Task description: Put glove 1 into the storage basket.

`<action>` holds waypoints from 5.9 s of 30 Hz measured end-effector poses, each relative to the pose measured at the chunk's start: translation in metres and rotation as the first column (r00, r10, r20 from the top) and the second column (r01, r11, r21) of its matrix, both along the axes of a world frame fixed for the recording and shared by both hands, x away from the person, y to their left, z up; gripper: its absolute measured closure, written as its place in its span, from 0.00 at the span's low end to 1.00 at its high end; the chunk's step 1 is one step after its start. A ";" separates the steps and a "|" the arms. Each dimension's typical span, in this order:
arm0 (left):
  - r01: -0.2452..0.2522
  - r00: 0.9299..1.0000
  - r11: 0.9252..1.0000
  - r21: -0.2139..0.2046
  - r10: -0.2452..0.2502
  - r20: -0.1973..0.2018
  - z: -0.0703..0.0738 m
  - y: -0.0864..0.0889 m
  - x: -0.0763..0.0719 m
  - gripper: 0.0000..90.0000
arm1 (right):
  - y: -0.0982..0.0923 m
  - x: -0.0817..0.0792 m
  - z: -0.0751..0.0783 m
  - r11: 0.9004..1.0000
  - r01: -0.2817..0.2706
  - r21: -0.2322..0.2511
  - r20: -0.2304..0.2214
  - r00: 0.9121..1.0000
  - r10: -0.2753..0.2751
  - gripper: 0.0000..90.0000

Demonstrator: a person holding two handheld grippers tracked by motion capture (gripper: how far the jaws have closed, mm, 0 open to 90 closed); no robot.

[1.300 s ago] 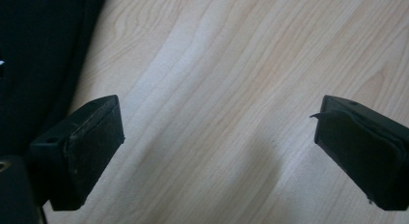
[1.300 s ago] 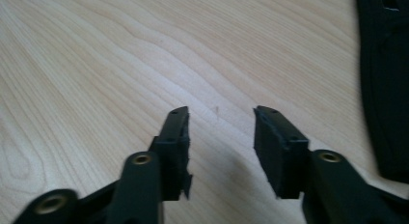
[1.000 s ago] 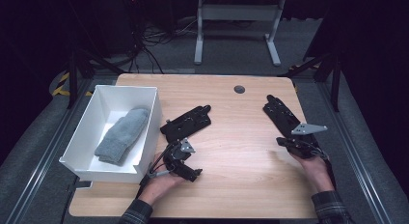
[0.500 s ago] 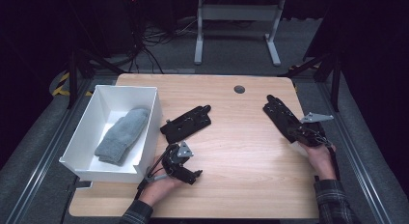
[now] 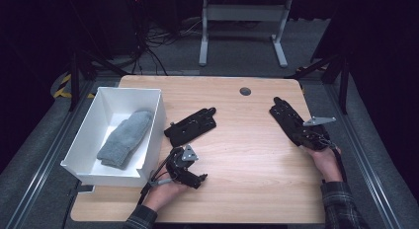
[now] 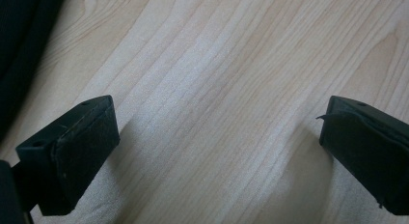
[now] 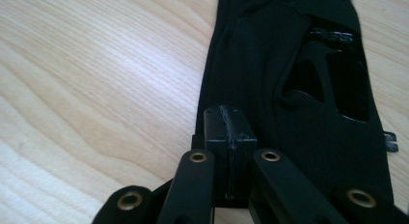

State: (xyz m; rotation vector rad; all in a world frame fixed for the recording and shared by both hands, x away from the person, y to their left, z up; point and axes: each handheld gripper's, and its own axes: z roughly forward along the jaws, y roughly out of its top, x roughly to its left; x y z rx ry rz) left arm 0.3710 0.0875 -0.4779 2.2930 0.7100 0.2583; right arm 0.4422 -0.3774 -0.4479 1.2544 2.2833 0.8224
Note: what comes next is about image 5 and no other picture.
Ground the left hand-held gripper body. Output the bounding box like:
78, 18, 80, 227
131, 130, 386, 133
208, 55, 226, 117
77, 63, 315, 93
166, 144, 200, 188

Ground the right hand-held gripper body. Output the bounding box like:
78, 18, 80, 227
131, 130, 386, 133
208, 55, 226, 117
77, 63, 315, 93
297, 115, 337, 152

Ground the grey fleece mitten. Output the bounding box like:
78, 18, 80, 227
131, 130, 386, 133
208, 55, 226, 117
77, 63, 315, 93
98, 110, 154, 168

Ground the white box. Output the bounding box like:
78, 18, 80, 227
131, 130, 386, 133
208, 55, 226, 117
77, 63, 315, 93
60, 86, 167, 189

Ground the person's right hand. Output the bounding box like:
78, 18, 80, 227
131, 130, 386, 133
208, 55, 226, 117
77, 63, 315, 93
303, 145, 344, 184

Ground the person's left hand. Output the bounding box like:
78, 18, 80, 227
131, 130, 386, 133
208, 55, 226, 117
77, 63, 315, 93
142, 175, 192, 212

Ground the black metal stand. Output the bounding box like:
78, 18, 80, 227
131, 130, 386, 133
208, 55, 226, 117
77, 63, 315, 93
68, 48, 130, 113
284, 52, 351, 115

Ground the left hand-held gripper cable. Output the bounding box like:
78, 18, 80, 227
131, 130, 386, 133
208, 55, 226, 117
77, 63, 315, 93
137, 150, 176, 204

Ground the hand-held gripper cable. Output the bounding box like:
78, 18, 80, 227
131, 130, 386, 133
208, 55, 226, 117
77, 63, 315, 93
330, 143, 349, 184
137, 150, 176, 204

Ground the right hand-held gripper cable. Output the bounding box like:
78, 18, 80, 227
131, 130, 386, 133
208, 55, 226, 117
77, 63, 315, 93
330, 143, 349, 184

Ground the grey metal floor rail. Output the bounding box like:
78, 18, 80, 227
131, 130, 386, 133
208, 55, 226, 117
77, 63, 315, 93
4, 80, 100, 229
323, 83, 405, 229

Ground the grey table bracket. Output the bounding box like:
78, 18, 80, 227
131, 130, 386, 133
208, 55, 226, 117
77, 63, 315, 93
76, 184, 97, 194

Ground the bundle of black floor cables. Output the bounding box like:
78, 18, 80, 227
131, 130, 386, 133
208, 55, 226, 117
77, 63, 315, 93
129, 15, 206, 76

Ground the white metal desk frame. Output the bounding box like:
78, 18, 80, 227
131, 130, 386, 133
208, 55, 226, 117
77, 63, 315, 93
198, 0, 293, 69

